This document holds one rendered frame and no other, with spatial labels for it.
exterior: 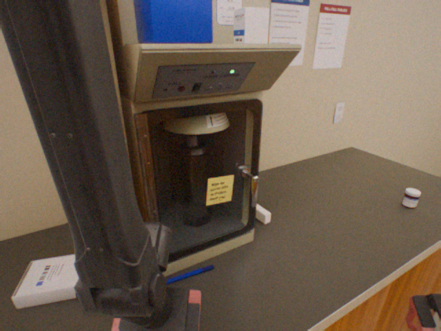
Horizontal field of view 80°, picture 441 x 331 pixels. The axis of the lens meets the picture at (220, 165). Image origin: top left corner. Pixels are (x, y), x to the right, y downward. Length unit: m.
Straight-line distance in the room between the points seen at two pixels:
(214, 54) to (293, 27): 0.87
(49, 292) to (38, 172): 0.41
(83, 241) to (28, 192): 0.82
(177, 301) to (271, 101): 1.00
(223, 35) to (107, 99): 0.43
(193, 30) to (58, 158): 0.31
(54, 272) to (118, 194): 0.62
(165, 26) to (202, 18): 0.06
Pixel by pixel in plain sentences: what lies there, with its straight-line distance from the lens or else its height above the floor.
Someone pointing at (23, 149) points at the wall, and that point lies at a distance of 1.02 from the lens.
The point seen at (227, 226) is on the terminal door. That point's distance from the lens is 0.77.
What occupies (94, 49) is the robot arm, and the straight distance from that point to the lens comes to 0.21.
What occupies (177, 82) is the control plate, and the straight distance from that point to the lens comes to 0.51.
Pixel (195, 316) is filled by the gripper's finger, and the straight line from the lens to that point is 0.50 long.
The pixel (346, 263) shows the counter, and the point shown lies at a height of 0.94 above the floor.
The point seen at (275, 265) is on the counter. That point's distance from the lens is 0.82.
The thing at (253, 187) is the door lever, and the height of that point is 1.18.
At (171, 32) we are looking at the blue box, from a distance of 0.45.
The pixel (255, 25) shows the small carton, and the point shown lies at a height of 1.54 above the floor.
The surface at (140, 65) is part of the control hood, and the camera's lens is 0.45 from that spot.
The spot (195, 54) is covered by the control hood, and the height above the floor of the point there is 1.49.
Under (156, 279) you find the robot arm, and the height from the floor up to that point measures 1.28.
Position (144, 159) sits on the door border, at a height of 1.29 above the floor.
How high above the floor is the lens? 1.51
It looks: 24 degrees down
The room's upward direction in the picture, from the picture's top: straight up
